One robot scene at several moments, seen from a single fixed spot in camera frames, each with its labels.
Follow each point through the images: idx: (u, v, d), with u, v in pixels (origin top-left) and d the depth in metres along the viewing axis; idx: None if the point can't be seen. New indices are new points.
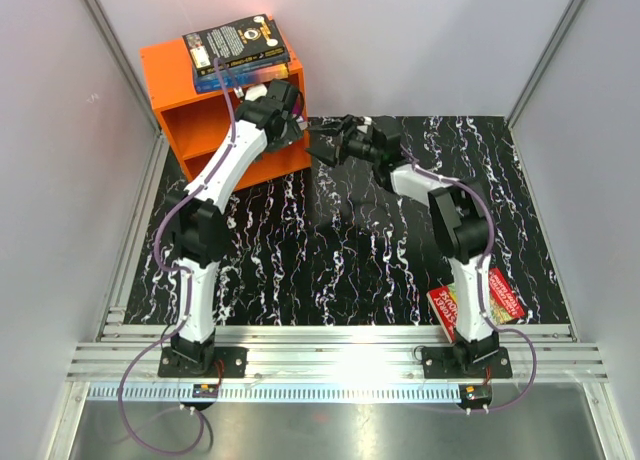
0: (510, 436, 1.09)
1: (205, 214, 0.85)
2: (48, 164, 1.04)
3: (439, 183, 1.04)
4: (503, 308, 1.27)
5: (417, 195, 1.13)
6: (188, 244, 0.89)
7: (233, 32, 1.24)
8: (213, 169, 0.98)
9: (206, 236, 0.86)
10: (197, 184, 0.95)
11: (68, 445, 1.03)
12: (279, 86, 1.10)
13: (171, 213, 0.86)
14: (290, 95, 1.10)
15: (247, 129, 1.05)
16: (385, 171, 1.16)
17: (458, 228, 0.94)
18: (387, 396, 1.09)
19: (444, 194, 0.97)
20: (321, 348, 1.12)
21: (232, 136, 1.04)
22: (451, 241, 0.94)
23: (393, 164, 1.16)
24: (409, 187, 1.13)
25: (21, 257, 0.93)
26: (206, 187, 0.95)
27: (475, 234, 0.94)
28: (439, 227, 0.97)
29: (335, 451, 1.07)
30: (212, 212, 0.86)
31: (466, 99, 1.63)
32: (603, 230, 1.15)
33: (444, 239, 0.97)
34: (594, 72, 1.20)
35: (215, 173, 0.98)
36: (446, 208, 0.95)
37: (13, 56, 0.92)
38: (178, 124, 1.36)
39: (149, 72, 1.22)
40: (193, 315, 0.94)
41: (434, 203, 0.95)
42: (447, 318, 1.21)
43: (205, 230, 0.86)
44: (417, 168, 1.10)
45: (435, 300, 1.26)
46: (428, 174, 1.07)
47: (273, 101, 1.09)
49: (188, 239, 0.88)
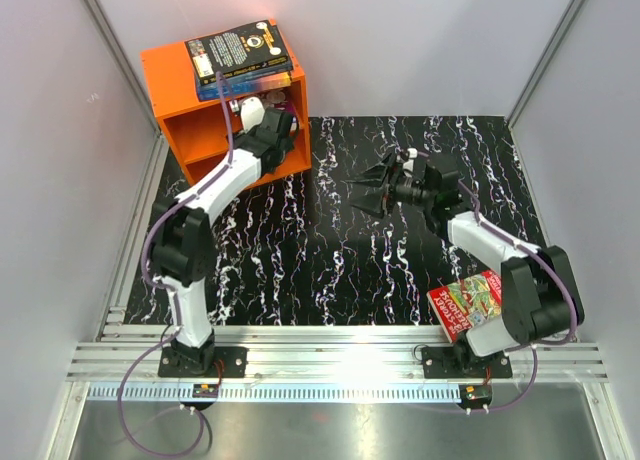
0: (510, 436, 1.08)
1: (193, 221, 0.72)
2: (48, 164, 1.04)
3: (513, 248, 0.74)
4: None
5: (480, 257, 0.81)
6: (167, 261, 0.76)
7: (236, 39, 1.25)
8: (206, 181, 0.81)
9: (190, 248, 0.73)
10: (186, 195, 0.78)
11: (67, 446, 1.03)
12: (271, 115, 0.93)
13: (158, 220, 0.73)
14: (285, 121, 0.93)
15: (246, 151, 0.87)
16: (441, 216, 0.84)
17: (535, 309, 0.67)
18: (387, 396, 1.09)
19: (522, 263, 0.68)
20: (321, 348, 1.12)
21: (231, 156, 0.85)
22: (527, 329, 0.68)
23: (451, 207, 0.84)
24: (470, 242, 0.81)
25: (21, 257, 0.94)
26: (199, 197, 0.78)
27: (555, 317, 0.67)
28: (511, 302, 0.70)
29: (335, 450, 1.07)
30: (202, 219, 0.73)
31: (466, 100, 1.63)
32: (602, 231, 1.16)
33: (512, 315, 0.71)
34: (593, 73, 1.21)
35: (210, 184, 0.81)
36: (525, 286, 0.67)
37: (13, 57, 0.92)
38: (179, 128, 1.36)
39: (149, 77, 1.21)
40: (184, 325, 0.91)
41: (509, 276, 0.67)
42: (446, 317, 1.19)
43: (190, 241, 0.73)
44: (483, 219, 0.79)
45: (435, 300, 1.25)
46: (499, 232, 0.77)
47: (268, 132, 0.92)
49: (168, 255, 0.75)
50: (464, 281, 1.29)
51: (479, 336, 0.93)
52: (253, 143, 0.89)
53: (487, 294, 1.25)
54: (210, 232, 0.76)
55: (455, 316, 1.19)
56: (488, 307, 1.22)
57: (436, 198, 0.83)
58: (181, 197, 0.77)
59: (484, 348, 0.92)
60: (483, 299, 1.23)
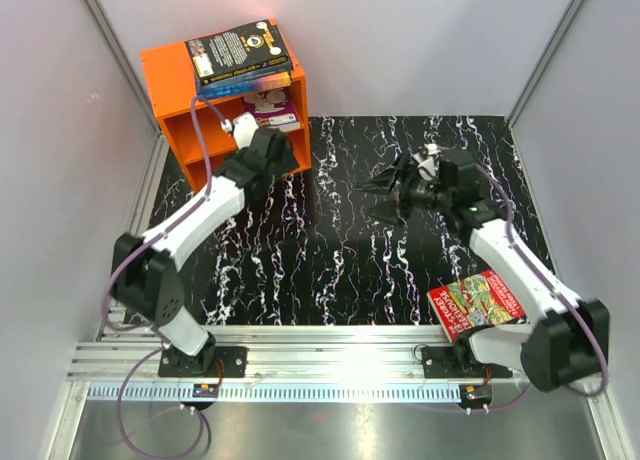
0: (510, 436, 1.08)
1: (155, 265, 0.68)
2: (48, 164, 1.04)
3: (551, 295, 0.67)
4: (503, 308, 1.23)
5: (507, 283, 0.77)
6: (130, 303, 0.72)
7: (236, 39, 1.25)
8: (177, 218, 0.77)
9: (151, 293, 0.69)
10: (153, 234, 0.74)
11: (68, 445, 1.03)
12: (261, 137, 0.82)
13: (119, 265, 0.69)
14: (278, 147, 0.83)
15: (225, 181, 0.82)
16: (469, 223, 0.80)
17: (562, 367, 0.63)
18: (387, 395, 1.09)
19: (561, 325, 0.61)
20: (322, 348, 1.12)
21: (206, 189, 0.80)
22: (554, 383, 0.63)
23: (476, 207, 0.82)
24: (500, 266, 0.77)
25: (22, 256, 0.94)
26: (166, 236, 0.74)
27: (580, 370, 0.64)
28: (535, 355, 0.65)
29: (335, 450, 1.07)
30: (164, 264, 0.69)
31: (465, 99, 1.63)
32: (602, 231, 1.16)
33: (533, 363, 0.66)
34: (594, 73, 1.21)
35: (181, 220, 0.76)
36: (559, 349, 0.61)
37: (13, 58, 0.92)
38: (178, 127, 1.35)
39: (149, 77, 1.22)
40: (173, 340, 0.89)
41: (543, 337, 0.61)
42: (446, 317, 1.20)
43: (151, 285, 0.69)
44: (515, 243, 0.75)
45: (436, 300, 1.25)
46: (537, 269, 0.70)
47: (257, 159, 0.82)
49: (132, 297, 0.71)
50: (464, 280, 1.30)
51: (484, 342, 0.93)
52: (236, 170, 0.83)
53: (487, 294, 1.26)
54: (176, 275, 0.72)
55: (455, 316, 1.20)
56: (488, 307, 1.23)
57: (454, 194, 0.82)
58: (148, 237, 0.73)
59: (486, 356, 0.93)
60: (483, 299, 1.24)
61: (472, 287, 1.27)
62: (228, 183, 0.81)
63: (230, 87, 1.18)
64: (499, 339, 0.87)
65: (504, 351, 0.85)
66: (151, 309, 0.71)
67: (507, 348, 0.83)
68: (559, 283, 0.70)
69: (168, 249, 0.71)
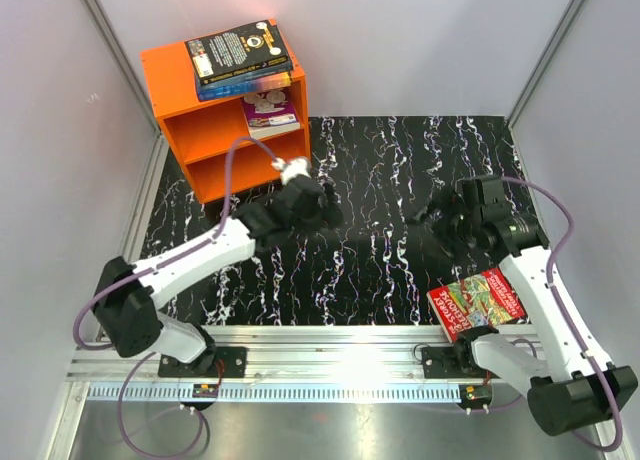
0: (511, 436, 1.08)
1: (133, 301, 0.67)
2: (48, 164, 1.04)
3: (580, 355, 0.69)
4: (503, 308, 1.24)
5: (532, 320, 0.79)
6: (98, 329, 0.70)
7: (236, 39, 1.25)
8: (176, 254, 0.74)
9: (120, 327, 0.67)
10: (145, 266, 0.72)
11: (68, 445, 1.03)
12: (292, 187, 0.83)
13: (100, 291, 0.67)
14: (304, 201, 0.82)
15: (240, 226, 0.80)
16: (508, 245, 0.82)
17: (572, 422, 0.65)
18: (386, 396, 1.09)
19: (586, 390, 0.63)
20: (321, 348, 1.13)
21: (216, 230, 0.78)
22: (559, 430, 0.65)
23: (515, 225, 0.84)
24: (528, 301, 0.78)
25: (21, 256, 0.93)
26: (156, 271, 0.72)
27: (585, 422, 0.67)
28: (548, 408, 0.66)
29: (335, 450, 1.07)
30: (142, 304, 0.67)
31: (465, 99, 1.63)
32: (602, 230, 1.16)
33: (542, 411, 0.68)
34: (593, 73, 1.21)
35: (181, 257, 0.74)
36: (578, 410, 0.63)
37: (13, 58, 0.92)
38: (179, 128, 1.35)
39: (149, 76, 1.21)
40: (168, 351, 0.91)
41: (569, 399, 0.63)
42: (447, 318, 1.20)
43: (123, 320, 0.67)
44: (551, 284, 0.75)
45: (435, 300, 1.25)
46: (570, 321, 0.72)
47: (282, 208, 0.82)
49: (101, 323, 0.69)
50: (463, 280, 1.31)
51: (487, 351, 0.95)
52: (258, 218, 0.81)
53: (487, 294, 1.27)
54: (152, 315, 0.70)
55: (455, 316, 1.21)
56: (488, 307, 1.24)
57: (483, 210, 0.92)
58: (138, 268, 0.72)
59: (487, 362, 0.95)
60: (483, 299, 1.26)
61: (472, 287, 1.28)
62: (241, 228, 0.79)
63: (231, 87, 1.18)
64: (503, 353, 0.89)
65: (503, 364, 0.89)
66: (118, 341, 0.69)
67: (507, 363, 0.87)
68: (592, 341, 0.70)
69: (152, 286, 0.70)
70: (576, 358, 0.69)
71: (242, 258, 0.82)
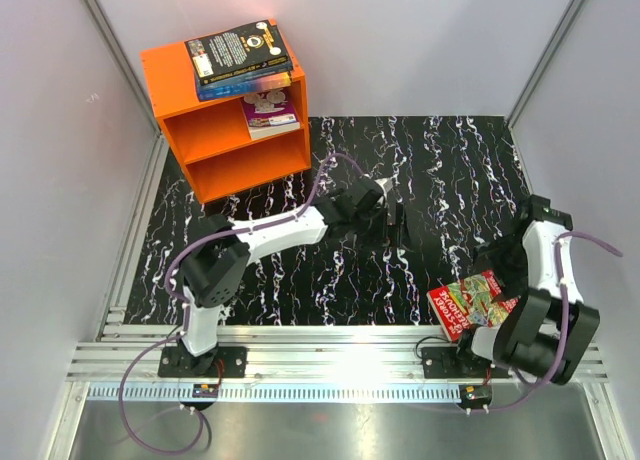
0: (511, 436, 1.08)
1: (232, 250, 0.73)
2: (48, 164, 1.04)
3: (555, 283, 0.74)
4: (503, 308, 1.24)
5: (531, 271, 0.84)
6: (190, 276, 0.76)
7: (236, 39, 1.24)
8: (268, 221, 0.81)
9: (214, 274, 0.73)
10: (242, 226, 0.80)
11: (68, 445, 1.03)
12: (359, 186, 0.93)
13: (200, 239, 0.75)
14: (367, 200, 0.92)
15: (318, 213, 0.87)
16: (536, 214, 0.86)
17: (524, 342, 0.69)
18: (387, 396, 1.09)
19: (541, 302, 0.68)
20: (321, 348, 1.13)
21: (300, 210, 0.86)
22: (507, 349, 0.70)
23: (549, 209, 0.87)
24: (533, 251, 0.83)
25: (21, 257, 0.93)
26: (252, 233, 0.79)
27: (536, 358, 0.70)
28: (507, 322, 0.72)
29: (334, 450, 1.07)
30: (238, 256, 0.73)
31: (466, 99, 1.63)
32: (602, 229, 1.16)
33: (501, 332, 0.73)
34: (593, 73, 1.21)
35: (269, 225, 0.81)
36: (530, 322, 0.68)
37: (13, 57, 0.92)
38: (179, 129, 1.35)
39: (149, 76, 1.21)
40: (190, 332, 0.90)
41: (524, 302, 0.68)
42: (447, 318, 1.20)
43: (221, 267, 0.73)
44: (560, 239, 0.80)
45: (435, 300, 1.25)
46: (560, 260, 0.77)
47: (347, 203, 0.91)
49: (191, 271, 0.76)
50: (464, 281, 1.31)
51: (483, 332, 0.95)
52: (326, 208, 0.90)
53: (487, 294, 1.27)
54: (242, 270, 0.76)
55: (455, 316, 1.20)
56: (488, 308, 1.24)
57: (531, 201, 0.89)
58: (236, 226, 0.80)
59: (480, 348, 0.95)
60: (483, 299, 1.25)
61: (472, 287, 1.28)
62: (318, 215, 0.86)
63: (231, 87, 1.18)
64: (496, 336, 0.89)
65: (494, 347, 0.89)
66: (206, 287, 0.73)
67: None
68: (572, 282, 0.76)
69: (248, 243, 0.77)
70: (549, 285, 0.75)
71: (311, 241, 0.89)
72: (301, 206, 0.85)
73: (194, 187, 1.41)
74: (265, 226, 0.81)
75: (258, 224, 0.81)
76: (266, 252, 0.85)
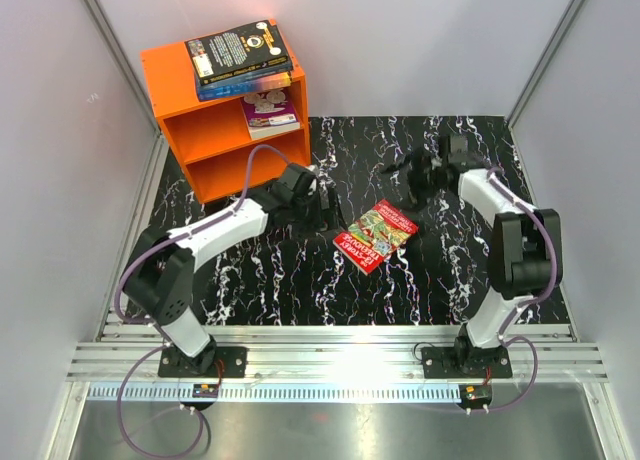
0: (511, 436, 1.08)
1: (175, 260, 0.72)
2: (48, 164, 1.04)
3: (512, 204, 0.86)
4: (399, 229, 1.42)
5: (482, 209, 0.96)
6: (139, 295, 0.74)
7: (236, 39, 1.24)
8: (203, 223, 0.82)
9: (163, 289, 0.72)
10: (180, 232, 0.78)
11: (68, 446, 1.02)
12: (292, 172, 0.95)
13: (138, 258, 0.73)
14: (303, 183, 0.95)
15: (256, 204, 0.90)
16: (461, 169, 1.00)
17: (515, 260, 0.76)
18: (387, 396, 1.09)
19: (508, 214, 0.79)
20: (321, 348, 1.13)
21: (235, 205, 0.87)
22: (506, 276, 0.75)
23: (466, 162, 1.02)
24: (478, 195, 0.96)
25: (21, 256, 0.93)
26: (191, 237, 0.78)
27: (535, 272, 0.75)
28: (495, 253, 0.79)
29: (335, 451, 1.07)
30: (182, 263, 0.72)
31: (466, 99, 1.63)
32: (602, 228, 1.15)
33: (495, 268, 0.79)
34: (593, 73, 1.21)
35: (207, 227, 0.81)
36: (510, 236, 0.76)
37: (13, 57, 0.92)
38: (179, 130, 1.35)
39: (150, 77, 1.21)
40: (177, 338, 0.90)
41: (498, 225, 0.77)
42: (357, 255, 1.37)
43: (167, 278, 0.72)
44: (491, 177, 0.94)
45: (343, 244, 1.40)
46: (500, 189, 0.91)
47: (284, 190, 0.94)
49: (139, 290, 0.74)
50: (360, 219, 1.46)
51: (478, 327, 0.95)
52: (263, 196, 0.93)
53: (383, 224, 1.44)
54: (190, 276, 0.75)
55: (363, 251, 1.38)
56: (388, 234, 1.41)
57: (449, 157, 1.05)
58: (173, 234, 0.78)
59: (482, 337, 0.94)
60: (381, 229, 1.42)
61: (367, 221, 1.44)
62: (256, 206, 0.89)
63: (230, 87, 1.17)
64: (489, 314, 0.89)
65: (490, 315, 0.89)
66: (159, 303, 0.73)
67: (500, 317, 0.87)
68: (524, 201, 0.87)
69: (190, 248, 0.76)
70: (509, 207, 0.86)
71: (255, 232, 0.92)
72: (237, 200, 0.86)
73: (194, 187, 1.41)
74: (204, 229, 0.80)
75: (196, 228, 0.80)
76: (213, 252, 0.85)
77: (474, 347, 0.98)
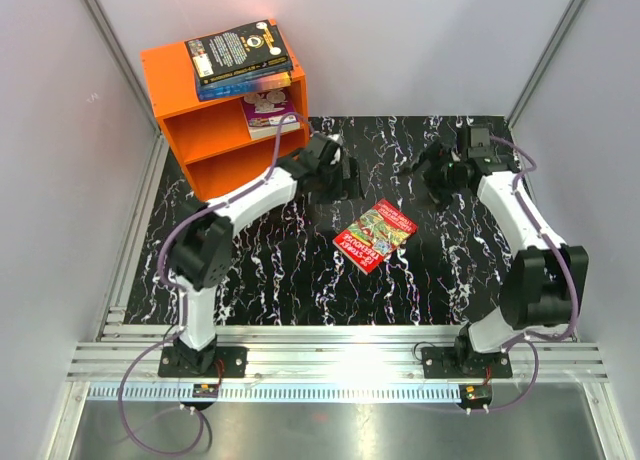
0: (511, 436, 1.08)
1: (217, 228, 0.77)
2: (47, 164, 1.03)
3: (538, 236, 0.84)
4: (399, 228, 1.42)
5: (504, 224, 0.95)
6: (182, 263, 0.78)
7: (236, 39, 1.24)
8: (239, 193, 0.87)
9: (206, 254, 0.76)
10: (218, 201, 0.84)
11: (68, 446, 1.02)
12: (318, 141, 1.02)
13: (183, 221, 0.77)
14: (329, 151, 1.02)
15: (285, 172, 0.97)
16: (484, 166, 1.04)
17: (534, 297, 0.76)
18: (387, 395, 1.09)
19: (532, 249, 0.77)
20: (321, 348, 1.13)
21: (266, 174, 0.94)
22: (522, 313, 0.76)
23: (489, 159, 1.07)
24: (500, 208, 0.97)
25: (21, 256, 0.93)
26: (228, 206, 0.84)
27: (550, 307, 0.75)
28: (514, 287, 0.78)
29: (335, 451, 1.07)
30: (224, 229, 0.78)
31: (466, 99, 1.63)
32: (603, 229, 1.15)
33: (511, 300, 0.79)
34: (593, 73, 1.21)
35: (241, 197, 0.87)
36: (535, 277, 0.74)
37: (13, 57, 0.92)
38: (179, 130, 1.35)
39: (150, 77, 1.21)
40: (190, 326, 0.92)
41: (519, 260, 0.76)
42: (357, 255, 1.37)
43: (210, 245, 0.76)
44: (517, 190, 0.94)
45: (343, 244, 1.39)
46: (529, 213, 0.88)
47: (311, 159, 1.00)
49: (183, 257, 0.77)
50: (359, 219, 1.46)
51: (480, 335, 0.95)
52: (291, 164, 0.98)
53: (382, 223, 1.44)
54: (230, 245, 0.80)
55: (363, 251, 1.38)
56: (388, 233, 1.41)
57: (469, 152, 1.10)
58: (212, 203, 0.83)
59: (483, 343, 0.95)
60: (381, 229, 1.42)
61: (367, 221, 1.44)
62: (285, 174, 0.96)
63: (230, 87, 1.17)
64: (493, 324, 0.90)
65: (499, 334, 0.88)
66: (202, 269, 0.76)
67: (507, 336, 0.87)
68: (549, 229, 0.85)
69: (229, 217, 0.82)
70: (532, 240, 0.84)
71: (285, 199, 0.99)
72: (268, 170, 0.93)
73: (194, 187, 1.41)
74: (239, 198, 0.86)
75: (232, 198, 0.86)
76: (248, 222, 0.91)
77: (473, 346, 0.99)
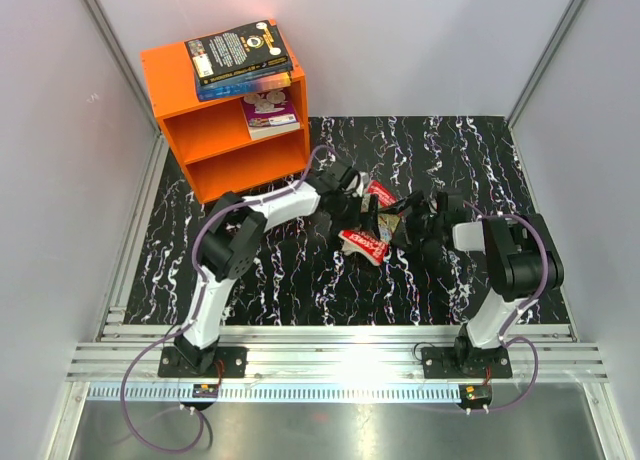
0: (510, 436, 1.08)
1: (250, 221, 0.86)
2: (47, 164, 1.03)
3: None
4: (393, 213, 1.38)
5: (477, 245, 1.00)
6: (212, 252, 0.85)
7: (236, 39, 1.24)
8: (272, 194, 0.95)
9: (236, 244, 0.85)
10: (254, 199, 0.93)
11: (68, 446, 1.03)
12: (339, 165, 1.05)
13: (220, 212, 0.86)
14: (348, 176, 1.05)
15: (311, 188, 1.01)
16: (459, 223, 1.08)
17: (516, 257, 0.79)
18: (387, 396, 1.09)
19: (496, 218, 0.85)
20: (321, 348, 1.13)
21: (296, 185, 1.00)
22: (509, 271, 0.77)
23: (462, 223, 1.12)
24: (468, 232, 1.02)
25: (21, 257, 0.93)
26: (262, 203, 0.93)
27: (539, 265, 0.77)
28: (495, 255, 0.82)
29: (335, 451, 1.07)
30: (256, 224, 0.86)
31: (466, 99, 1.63)
32: (603, 230, 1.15)
33: (498, 270, 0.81)
34: (593, 73, 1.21)
35: (274, 198, 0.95)
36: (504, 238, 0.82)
37: (13, 57, 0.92)
38: (178, 130, 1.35)
39: (149, 77, 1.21)
40: (200, 319, 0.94)
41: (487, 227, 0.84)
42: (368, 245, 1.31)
43: (241, 236, 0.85)
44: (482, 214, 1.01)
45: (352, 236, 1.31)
46: None
47: (332, 181, 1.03)
49: (213, 246, 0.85)
50: None
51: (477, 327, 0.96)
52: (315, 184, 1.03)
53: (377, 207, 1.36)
54: (257, 239, 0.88)
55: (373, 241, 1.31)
56: (385, 219, 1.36)
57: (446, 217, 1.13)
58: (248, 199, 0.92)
59: (480, 336, 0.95)
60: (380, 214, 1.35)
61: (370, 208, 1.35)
62: (313, 190, 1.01)
63: (230, 87, 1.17)
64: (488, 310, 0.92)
65: (491, 313, 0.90)
66: (230, 258, 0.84)
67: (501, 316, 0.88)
68: None
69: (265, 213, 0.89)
70: None
71: (306, 211, 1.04)
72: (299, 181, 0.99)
73: (194, 187, 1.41)
74: (272, 198, 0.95)
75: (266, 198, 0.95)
76: (273, 222, 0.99)
77: (473, 346, 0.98)
